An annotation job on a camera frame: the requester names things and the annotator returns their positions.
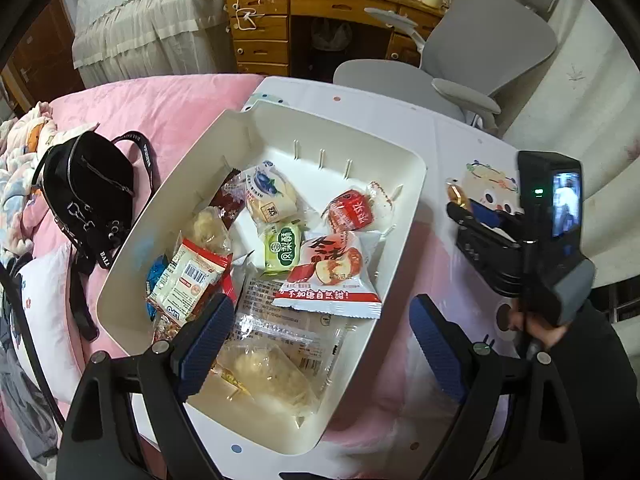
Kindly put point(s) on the blue white cookie packet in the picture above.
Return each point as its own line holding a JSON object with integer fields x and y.
{"x": 158, "y": 267}

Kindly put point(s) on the blueberry cake packet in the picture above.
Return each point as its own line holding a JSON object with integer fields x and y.
{"x": 269, "y": 195}

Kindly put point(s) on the patterned fleece blanket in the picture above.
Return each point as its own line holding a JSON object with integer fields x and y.
{"x": 23, "y": 143}

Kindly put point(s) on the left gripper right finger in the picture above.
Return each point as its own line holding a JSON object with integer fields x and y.
{"x": 445, "y": 346}

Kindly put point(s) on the person right hand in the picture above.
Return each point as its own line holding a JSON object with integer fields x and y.
{"x": 535, "y": 326}

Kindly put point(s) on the orange oats bar packet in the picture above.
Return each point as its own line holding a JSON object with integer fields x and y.
{"x": 227, "y": 376}

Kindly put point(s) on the white pillow with print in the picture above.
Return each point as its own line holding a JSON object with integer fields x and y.
{"x": 45, "y": 291}

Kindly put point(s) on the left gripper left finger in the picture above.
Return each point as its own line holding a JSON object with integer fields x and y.
{"x": 198, "y": 343}

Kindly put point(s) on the white floral curtain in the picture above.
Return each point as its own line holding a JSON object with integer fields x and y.
{"x": 584, "y": 102}

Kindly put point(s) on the small yellow candy packet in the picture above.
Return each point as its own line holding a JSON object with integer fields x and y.
{"x": 457, "y": 195}

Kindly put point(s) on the red hawthorn snack packet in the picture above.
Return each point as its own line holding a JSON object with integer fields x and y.
{"x": 360, "y": 209}

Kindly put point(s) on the wooden desk with drawers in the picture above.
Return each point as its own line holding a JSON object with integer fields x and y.
{"x": 308, "y": 39}

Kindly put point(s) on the grey office chair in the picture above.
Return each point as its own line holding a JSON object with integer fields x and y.
{"x": 477, "y": 48}

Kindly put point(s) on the green pineapple cake packet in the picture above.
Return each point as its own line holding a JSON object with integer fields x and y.
{"x": 281, "y": 247}

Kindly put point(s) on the round yellow rice cracker packet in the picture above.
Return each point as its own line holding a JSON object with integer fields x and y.
{"x": 206, "y": 230}

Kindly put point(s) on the dark raisin red-edged packet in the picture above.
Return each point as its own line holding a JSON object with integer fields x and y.
{"x": 164, "y": 328}

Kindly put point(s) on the red white apple chips bag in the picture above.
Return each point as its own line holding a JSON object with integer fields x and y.
{"x": 332, "y": 277}

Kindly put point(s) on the dark brown star snack packet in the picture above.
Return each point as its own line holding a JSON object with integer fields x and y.
{"x": 229, "y": 199}

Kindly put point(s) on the large clear rice cake pack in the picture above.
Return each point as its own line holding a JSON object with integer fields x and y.
{"x": 310, "y": 340}

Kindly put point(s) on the black handbag with strap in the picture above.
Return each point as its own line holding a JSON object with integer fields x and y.
{"x": 88, "y": 184}

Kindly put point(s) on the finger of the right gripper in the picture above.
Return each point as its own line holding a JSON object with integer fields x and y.
{"x": 495, "y": 218}

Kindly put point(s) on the brown wooden door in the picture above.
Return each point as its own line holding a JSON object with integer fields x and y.
{"x": 41, "y": 67}

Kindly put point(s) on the clear bag yellow puffs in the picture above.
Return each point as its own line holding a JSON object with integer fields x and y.
{"x": 269, "y": 376}

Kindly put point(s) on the white red-edged cracker packet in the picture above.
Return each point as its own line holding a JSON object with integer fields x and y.
{"x": 192, "y": 273}

